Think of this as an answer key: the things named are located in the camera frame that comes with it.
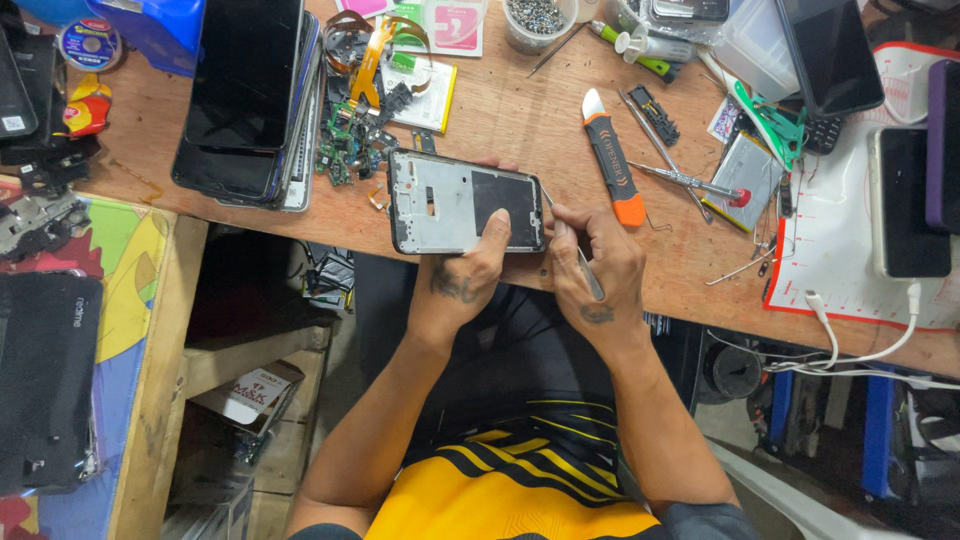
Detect person's left hand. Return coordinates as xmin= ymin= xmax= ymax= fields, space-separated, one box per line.
xmin=409 ymin=155 xmax=520 ymax=340

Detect person's right hand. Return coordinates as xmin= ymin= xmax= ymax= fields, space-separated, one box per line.
xmin=543 ymin=201 xmax=651 ymax=345

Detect silver metal tweezers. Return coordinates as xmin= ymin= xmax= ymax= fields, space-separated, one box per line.
xmin=539 ymin=183 xmax=606 ymax=303

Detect black phone frame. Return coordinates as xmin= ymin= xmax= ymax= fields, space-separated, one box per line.
xmin=385 ymin=147 xmax=548 ymax=257

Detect orange grey pry tool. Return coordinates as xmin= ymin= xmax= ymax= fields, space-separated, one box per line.
xmin=580 ymin=87 xmax=648 ymax=229

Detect heap of parts under desk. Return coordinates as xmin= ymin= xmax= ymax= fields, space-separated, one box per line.
xmin=302 ymin=242 xmax=357 ymax=314

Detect red capped metal screwdriver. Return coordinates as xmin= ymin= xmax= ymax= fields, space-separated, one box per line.
xmin=627 ymin=159 xmax=753 ymax=210

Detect thin steel tweezers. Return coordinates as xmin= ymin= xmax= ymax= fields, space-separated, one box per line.
xmin=617 ymin=88 xmax=714 ymax=225

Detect silver phone battery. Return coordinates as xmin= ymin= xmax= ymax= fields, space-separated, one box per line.
xmin=700 ymin=131 xmax=786 ymax=234

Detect small black speaker module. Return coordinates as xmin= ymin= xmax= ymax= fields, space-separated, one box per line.
xmin=626 ymin=83 xmax=682 ymax=148

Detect yellow black striped shirt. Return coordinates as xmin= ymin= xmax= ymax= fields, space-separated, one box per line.
xmin=288 ymin=253 xmax=760 ymax=540

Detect pile of circuit board parts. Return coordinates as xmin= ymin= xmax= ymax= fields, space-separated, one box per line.
xmin=314 ymin=75 xmax=418 ymax=189

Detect white yellow-edged phone battery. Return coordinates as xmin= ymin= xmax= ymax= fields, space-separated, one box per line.
xmin=378 ymin=52 xmax=459 ymax=135

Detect white red-edged work mat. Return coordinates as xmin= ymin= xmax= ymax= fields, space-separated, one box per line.
xmin=762 ymin=41 xmax=960 ymax=333

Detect cardboard box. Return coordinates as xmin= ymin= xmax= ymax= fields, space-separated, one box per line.
xmin=189 ymin=359 xmax=306 ymax=460

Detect green plastic tool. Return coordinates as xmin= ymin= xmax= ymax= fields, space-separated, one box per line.
xmin=730 ymin=78 xmax=808 ymax=171

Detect thin black probe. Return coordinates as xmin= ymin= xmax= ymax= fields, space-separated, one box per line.
xmin=526 ymin=21 xmax=591 ymax=79

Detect black keypad phone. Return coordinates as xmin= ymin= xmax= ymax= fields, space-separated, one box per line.
xmin=801 ymin=112 xmax=846 ymax=157

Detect pink white wipe packet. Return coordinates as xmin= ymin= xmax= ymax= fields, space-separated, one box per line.
xmin=422 ymin=0 xmax=488 ymax=58

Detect clear tub of screws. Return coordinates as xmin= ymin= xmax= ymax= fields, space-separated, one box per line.
xmin=500 ymin=0 xmax=581 ymax=57

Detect plastic bag with phone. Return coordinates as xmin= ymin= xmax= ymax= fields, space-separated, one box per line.
xmin=603 ymin=0 xmax=733 ymax=47

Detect clear plastic box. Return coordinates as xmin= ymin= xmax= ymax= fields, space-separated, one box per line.
xmin=711 ymin=0 xmax=801 ymax=103

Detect stack of phone screens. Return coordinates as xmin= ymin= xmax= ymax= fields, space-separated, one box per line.
xmin=170 ymin=0 xmax=326 ymax=214

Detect small pink packet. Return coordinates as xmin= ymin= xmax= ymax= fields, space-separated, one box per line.
xmin=334 ymin=0 xmax=396 ymax=21

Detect white-edged smartphone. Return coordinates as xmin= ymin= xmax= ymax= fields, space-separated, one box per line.
xmin=867 ymin=125 xmax=954 ymax=281

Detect black smartphone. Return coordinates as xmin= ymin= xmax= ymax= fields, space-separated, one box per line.
xmin=774 ymin=0 xmax=887 ymax=120

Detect colourful printed mat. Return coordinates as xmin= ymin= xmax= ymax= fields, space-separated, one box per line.
xmin=0 ymin=178 xmax=171 ymax=540

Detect purple smartphone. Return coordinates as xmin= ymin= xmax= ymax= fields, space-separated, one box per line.
xmin=923 ymin=58 xmax=960 ymax=234

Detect blue plastic box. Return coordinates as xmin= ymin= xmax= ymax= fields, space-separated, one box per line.
xmin=84 ymin=0 xmax=208 ymax=79

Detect red yellow wrapper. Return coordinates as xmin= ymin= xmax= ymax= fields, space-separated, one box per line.
xmin=60 ymin=72 xmax=114 ymax=139

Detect black phone box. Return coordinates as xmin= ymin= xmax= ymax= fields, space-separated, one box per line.
xmin=0 ymin=270 xmax=105 ymax=497

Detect heap of black phone parts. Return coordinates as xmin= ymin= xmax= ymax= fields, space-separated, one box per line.
xmin=0 ymin=161 xmax=93 ymax=264

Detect black device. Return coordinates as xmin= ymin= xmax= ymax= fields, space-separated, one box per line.
xmin=0 ymin=13 xmax=70 ymax=168

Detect bent metal wire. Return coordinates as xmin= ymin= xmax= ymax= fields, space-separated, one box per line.
xmin=704 ymin=238 xmax=779 ymax=288

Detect white cable with plug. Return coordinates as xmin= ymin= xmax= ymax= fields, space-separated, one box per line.
xmin=804 ymin=289 xmax=841 ymax=370

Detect green handled screwdriver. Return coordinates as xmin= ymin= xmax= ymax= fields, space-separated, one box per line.
xmin=588 ymin=19 xmax=683 ymax=84

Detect orange flex cable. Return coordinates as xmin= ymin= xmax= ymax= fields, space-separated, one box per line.
xmin=323 ymin=9 xmax=434 ymax=115

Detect white charging cable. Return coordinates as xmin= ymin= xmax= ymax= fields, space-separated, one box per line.
xmin=763 ymin=279 xmax=960 ymax=392

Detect blue metal frame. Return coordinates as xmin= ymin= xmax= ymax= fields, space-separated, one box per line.
xmin=766 ymin=366 xmax=903 ymax=501

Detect solder wire spool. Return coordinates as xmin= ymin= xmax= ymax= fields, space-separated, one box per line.
xmin=57 ymin=18 xmax=123 ymax=75

